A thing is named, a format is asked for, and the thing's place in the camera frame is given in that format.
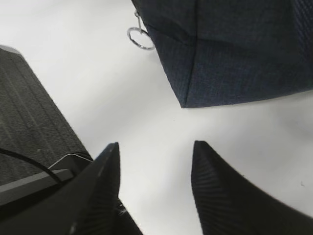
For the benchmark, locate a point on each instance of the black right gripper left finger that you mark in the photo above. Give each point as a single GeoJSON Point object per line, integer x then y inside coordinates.
{"type": "Point", "coordinates": [93, 195]}

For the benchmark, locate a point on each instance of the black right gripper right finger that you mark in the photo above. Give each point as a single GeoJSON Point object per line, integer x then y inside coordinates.
{"type": "Point", "coordinates": [229, 204]}

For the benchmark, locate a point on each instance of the dark grey table-side base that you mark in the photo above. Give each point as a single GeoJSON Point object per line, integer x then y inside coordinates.
{"type": "Point", "coordinates": [32, 125]}

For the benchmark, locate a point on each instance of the dark navy fabric lunch bag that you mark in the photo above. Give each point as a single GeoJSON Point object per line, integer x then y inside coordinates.
{"type": "Point", "coordinates": [221, 52]}

